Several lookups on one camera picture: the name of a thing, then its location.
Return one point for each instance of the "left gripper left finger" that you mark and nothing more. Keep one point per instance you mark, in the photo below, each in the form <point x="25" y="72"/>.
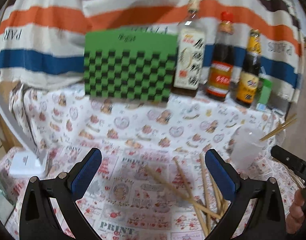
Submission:
<point x="38" y="219"/>

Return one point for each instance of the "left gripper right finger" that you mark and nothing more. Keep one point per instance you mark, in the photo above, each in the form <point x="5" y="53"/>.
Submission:
<point x="267" y="219"/>

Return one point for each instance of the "wooden chopstick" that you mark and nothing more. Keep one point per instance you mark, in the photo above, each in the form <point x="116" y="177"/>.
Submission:
<point x="203" y="172"/>
<point x="222" y="204"/>
<point x="180" y="194"/>
<point x="292" y="119"/>

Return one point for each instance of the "wooden chopstick diagonal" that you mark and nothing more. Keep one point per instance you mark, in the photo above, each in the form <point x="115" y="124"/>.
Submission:
<point x="188" y="189"/>

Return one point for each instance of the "person right hand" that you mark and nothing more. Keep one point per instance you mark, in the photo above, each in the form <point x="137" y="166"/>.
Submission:
<point x="296" y="220"/>

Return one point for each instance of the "translucent plastic cup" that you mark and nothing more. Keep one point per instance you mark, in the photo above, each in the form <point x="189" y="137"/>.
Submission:
<point x="247" y="146"/>

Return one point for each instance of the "white desk lamp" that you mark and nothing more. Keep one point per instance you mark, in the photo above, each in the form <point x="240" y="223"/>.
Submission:
<point x="30" y="161"/>

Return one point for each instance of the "bear print tablecloth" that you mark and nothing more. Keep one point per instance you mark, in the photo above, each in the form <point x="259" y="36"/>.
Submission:
<point x="123" y="201"/>

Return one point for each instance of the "green drink carton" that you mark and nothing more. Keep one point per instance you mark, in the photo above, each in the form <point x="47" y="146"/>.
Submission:
<point x="264" y="90"/>

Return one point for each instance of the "yellow label oyster sauce bottle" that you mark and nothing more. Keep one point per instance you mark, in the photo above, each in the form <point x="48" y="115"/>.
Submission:
<point x="249" y="76"/>

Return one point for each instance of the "red cap vinegar bottle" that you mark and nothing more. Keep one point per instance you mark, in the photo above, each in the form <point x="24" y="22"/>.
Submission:
<point x="222" y="62"/>

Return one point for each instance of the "clear cooking wine bottle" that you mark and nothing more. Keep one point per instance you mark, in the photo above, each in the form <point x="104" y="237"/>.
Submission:
<point x="191" y="43"/>

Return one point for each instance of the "green checkered box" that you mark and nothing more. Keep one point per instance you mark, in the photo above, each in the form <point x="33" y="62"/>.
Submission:
<point x="128" y="64"/>

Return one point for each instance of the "striped Hermes blanket backdrop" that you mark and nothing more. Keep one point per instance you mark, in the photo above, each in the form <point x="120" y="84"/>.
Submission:
<point x="42" y="41"/>

